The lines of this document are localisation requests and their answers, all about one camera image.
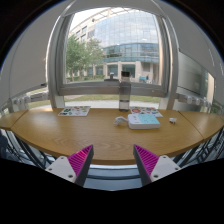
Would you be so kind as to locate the glass office building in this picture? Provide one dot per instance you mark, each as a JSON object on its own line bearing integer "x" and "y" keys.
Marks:
{"x": 133, "y": 30}

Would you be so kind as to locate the clear bottle with dark cap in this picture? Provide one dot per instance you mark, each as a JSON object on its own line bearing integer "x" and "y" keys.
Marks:
{"x": 125, "y": 95}

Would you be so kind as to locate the grey rail with white sockets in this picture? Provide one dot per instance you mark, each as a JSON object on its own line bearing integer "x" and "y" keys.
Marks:
{"x": 191, "y": 99}
{"x": 26, "y": 99}

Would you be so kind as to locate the space-themed sticker sheet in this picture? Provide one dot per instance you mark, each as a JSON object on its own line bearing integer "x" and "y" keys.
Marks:
{"x": 146, "y": 111}

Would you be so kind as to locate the green tree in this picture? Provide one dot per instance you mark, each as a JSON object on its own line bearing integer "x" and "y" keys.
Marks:
{"x": 76, "y": 56}

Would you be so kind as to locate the grey window frame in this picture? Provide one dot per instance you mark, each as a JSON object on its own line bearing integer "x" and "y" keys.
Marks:
{"x": 100, "y": 88}

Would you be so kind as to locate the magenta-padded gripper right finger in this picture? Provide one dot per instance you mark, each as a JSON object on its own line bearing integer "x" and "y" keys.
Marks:
{"x": 163, "y": 168}

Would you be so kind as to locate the white and teal power strip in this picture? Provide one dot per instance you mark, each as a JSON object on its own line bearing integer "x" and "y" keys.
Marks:
{"x": 144, "y": 121}

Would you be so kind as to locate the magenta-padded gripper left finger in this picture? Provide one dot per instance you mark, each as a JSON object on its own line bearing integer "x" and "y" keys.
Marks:
{"x": 63, "y": 168}

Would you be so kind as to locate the small white charger block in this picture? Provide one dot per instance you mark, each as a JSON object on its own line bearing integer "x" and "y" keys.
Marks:
{"x": 173, "y": 120}

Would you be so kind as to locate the colourful sticker sheet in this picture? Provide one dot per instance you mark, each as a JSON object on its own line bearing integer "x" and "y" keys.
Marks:
{"x": 74, "y": 111}

